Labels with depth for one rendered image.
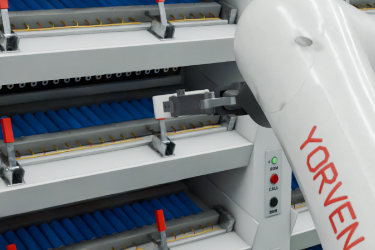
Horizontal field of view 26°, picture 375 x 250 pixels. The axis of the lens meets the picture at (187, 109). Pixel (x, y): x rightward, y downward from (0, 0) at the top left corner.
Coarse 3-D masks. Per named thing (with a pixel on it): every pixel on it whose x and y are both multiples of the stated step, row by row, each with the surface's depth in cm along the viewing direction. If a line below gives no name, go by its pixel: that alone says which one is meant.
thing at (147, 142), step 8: (216, 128) 142; (224, 128) 143; (176, 136) 136; (184, 136) 137; (192, 136) 138; (128, 144) 131; (136, 144) 131; (144, 144) 132; (80, 152) 125; (88, 152) 126; (96, 152) 127; (32, 160) 120; (40, 160) 121; (48, 160) 122; (56, 160) 123
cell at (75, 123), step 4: (60, 112) 133; (64, 112) 133; (60, 116) 133; (64, 116) 132; (68, 116) 132; (72, 116) 132; (64, 120) 132; (68, 120) 131; (72, 120) 131; (68, 124) 131; (72, 124) 130; (76, 124) 130; (80, 124) 130; (72, 128) 130
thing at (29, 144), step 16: (80, 128) 128; (96, 128) 129; (112, 128) 130; (128, 128) 132; (144, 128) 134; (176, 128) 139; (0, 144) 119; (16, 144) 120; (32, 144) 122; (48, 144) 124; (64, 144) 126; (80, 144) 126; (112, 144) 129
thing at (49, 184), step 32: (0, 96) 129; (32, 96) 132; (64, 96) 136; (192, 128) 141; (256, 128) 140; (0, 160) 120; (64, 160) 123; (96, 160) 125; (128, 160) 127; (160, 160) 129; (192, 160) 134; (224, 160) 139; (0, 192) 113; (32, 192) 116; (64, 192) 120; (96, 192) 124
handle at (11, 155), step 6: (6, 120) 115; (6, 126) 115; (6, 132) 115; (12, 132) 115; (6, 138) 115; (12, 138) 115; (6, 144) 115; (12, 144) 115; (12, 150) 115; (12, 156) 115; (12, 162) 115
